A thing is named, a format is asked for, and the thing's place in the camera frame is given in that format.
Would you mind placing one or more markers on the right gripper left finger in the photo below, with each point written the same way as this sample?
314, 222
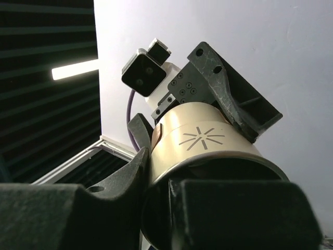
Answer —
70, 216

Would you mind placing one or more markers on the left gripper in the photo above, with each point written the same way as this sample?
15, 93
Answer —
210, 79

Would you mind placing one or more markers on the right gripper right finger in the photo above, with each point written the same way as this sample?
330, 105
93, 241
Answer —
211, 214

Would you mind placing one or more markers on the cream and brown tumbler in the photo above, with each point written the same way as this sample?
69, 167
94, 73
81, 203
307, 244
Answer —
194, 140

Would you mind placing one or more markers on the aluminium rail frame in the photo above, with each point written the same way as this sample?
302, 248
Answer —
106, 144

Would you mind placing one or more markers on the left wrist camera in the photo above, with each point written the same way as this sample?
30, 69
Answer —
148, 72

